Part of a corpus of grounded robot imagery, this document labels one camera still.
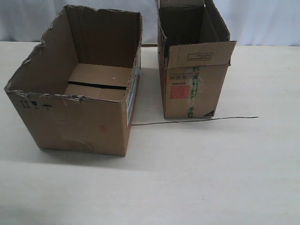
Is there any tall taped cardboard box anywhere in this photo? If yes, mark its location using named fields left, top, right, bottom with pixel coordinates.
left=156, top=0, right=236, bottom=119

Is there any torn cardboard box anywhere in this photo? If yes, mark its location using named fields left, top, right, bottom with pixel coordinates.
left=4, top=5, right=143, bottom=156

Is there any thin black wire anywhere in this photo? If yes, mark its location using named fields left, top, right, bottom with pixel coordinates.
left=131, top=116, right=259, bottom=127

